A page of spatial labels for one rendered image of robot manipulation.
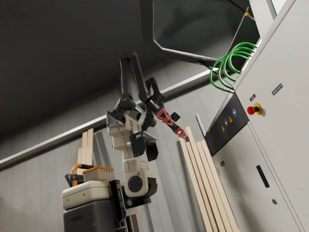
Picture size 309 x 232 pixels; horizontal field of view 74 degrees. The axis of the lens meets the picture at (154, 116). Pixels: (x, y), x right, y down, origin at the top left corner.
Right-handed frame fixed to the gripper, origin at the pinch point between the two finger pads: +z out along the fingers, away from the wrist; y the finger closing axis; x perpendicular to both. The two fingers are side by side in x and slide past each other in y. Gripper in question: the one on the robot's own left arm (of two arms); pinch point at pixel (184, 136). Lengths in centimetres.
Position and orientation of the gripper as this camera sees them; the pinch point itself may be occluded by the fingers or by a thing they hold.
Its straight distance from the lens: 167.9
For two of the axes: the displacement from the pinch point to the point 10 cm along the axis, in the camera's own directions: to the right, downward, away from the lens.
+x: -6.9, 7.3, 0.2
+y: 3.5, 3.1, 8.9
